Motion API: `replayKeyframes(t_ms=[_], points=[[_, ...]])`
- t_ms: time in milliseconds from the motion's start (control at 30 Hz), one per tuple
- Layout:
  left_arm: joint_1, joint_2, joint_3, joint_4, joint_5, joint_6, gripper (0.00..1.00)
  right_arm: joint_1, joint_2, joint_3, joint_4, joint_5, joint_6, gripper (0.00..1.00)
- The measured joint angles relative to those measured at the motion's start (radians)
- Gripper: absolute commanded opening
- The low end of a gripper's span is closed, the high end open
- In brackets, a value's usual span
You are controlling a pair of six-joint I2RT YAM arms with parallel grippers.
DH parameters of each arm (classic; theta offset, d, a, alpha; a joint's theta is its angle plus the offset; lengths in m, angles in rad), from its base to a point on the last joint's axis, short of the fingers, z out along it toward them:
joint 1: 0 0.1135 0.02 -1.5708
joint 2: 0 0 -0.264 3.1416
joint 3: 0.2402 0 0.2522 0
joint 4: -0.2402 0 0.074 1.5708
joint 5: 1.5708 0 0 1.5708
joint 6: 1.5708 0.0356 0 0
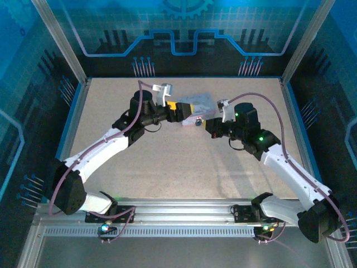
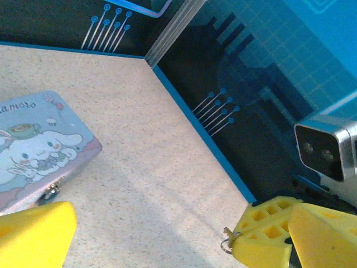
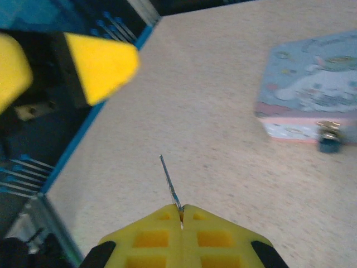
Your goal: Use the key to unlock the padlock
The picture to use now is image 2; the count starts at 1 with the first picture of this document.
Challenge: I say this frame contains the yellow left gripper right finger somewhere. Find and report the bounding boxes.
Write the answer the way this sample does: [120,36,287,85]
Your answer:
[288,203,357,268]

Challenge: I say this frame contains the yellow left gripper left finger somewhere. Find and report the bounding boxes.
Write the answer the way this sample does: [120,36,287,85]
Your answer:
[0,200,78,268]

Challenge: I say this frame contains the small metal key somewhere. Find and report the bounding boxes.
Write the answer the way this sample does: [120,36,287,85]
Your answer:
[223,226,241,244]

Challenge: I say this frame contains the metal key ring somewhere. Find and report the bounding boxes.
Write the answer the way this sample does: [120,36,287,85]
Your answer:
[220,239,234,255]

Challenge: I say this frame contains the dark blue padlock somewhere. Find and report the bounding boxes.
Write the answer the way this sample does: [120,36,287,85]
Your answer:
[41,188,60,200]

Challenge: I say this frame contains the metal box hasp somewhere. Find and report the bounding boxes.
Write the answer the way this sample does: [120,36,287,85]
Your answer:
[46,180,61,194]

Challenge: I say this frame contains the cartoon print tin box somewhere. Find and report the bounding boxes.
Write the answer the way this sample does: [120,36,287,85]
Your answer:
[0,90,103,216]

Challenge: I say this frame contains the printed blue black backdrop panel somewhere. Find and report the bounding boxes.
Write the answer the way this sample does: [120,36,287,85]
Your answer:
[0,0,179,59]
[152,0,357,203]

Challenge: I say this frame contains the grey corner strip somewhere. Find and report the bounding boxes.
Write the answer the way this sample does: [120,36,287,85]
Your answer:
[144,0,208,68]

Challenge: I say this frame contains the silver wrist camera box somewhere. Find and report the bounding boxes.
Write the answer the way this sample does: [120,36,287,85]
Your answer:
[294,114,357,198]

